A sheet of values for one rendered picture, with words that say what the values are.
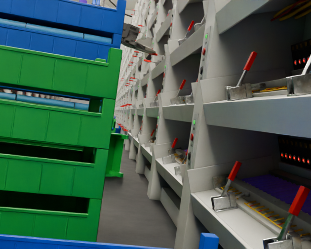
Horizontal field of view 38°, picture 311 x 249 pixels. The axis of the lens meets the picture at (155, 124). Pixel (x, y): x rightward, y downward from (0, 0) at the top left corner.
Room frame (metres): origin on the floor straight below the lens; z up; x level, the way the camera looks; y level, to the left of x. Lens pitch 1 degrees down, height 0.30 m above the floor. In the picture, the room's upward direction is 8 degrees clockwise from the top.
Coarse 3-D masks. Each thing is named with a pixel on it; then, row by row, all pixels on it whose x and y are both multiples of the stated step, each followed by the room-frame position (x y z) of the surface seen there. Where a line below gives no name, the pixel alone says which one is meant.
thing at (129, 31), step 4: (124, 24) 1.88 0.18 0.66; (128, 24) 1.87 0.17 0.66; (124, 28) 1.88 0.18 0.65; (128, 28) 1.87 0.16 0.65; (132, 28) 1.88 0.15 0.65; (136, 28) 1.88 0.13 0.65; (124, 32) 1.86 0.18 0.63; (128, 32) 1.87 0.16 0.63; (132, 32) 1.88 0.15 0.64; (136, 32) 1.87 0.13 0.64; (124, 36) 1.86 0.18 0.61; (128, 36) 1.88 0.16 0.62; (132, 36) 1.88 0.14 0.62; (136, 36) 1.88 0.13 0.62; (124, 40) 1.86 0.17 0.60; (128, 40) 1.87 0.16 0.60; (132, 40) 1.87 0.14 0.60; (124, 44) 1.91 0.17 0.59; (128, 44) 1.87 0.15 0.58
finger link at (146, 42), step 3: (138, 39) 1.88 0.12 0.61; (147, 39) 1.89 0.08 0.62; (150, 39) 1.89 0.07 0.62; (138, 42) 1.88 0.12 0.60; (141, 42) 1.88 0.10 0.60; (144, 42) 1.88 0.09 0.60; (147, 42) 1.89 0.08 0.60; (150, 42) 1.89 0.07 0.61; (144, 45) 1.88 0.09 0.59; (147, 45) 1.89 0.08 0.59; (150, 45) 1.89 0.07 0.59; (138, 48) 1.90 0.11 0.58; (147, 48) 1.88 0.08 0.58; (150, 48) 1.88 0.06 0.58; (147, 51) 1.89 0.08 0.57; (150, 51) 1.89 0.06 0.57; (153, 51) 1.89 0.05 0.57
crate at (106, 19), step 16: (0, 0) 0.98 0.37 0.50; (16, 0) 0.99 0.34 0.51; (32, 0) 1.00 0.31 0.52; (48, 0) 1.01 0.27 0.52; (64, 0) 1.02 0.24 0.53; (0, 16) 1.04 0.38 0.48; (16, 16) 1.01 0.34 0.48; (32, 16) 1.00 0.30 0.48; (48, 16) 1.01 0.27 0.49; (64, 16) 1.02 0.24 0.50; (80, 16) 1.03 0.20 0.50; (96, 16) 1.04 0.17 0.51; (112, 16) 1.05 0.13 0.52; (80, 32) 1.10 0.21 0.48; (96, 32) 1.07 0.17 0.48; (112, 32) 1.05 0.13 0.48
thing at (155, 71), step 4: (164, 44) 1.76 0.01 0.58; (156, 60) 2.36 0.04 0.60; (160, 60) 2.36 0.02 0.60; (164, 60) 1.81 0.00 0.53; (152, 64) 2.36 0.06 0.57; (160, 64) 1.95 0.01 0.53; (164, 64) 1.83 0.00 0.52; (152, 68) 2.36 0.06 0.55; (156, 68) 2.10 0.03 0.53; (160, 68) 1.96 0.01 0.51; (164, 68) 1.85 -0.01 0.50; (152, 72) 2.30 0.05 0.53; (156, 72) 2.12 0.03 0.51; (160, 72) 1.98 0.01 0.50; (152, 76) 2.33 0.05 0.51; (156, 76) 2.15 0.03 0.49
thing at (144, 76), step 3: (141, 72) 3.05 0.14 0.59; (144, 72) 3.06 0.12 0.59; (147, 72) 2.62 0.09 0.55; (141, 75) 3.05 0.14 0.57; (144, 75) 2.87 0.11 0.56; (147, 75) 2.56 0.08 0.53; (141, 78) 3.05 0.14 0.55; (144, 78) 2.76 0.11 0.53; (147, 78) 2.59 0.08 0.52; (141, 81) 3.00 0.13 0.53; (144, 81) 2.79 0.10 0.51; (147, 81) 2.61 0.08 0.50; (141, 84) 3.04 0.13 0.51; (144, 84) 2.83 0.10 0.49
